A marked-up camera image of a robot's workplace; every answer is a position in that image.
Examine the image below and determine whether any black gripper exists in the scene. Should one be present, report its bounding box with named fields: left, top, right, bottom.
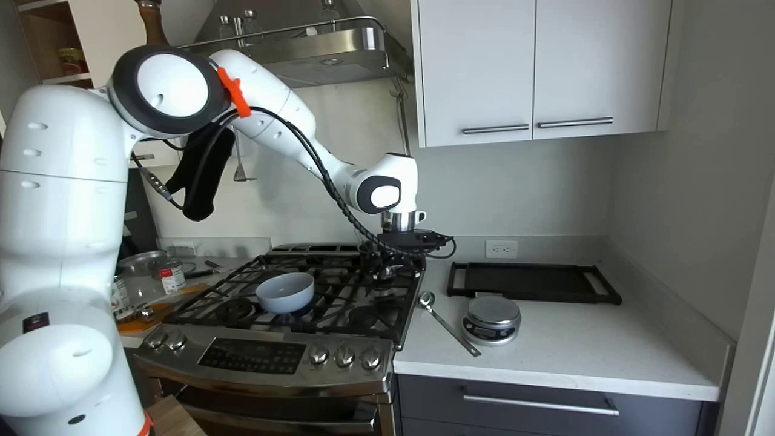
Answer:
left=370, top=244, right=425, bottom=282

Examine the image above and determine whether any stainless steel gas stove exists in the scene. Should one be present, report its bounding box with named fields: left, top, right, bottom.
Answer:
left=131, top=239, right=430, bottom=436

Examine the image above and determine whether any white bowl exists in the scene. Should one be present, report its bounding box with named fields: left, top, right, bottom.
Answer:
left=255, top=272, right=318, bottom=317

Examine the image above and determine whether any black tray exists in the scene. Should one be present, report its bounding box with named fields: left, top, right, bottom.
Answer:
left=446, top=259, right=626, bottom=308

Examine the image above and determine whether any dark drawer front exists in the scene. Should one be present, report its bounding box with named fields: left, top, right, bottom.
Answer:
left=395, top=372, right=723, bottom=436

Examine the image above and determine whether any stainless range hood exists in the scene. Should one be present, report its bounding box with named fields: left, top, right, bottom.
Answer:
left=190, top=0, right=415, bottom=90

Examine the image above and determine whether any small red labelled container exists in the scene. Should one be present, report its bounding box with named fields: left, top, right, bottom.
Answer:
left=157, top=263, right=186, bottom=297

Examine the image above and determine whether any white open shelf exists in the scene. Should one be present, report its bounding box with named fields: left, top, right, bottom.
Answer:
left=16, top=0, right=148, bottom=93

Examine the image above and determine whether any red cable strap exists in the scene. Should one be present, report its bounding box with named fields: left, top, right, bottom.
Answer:
left=215, top=67, right=255, bottom=118

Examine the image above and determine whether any white wall cabinet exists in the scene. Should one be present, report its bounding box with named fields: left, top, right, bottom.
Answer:
left=409, top=0, right=676, bottom=151

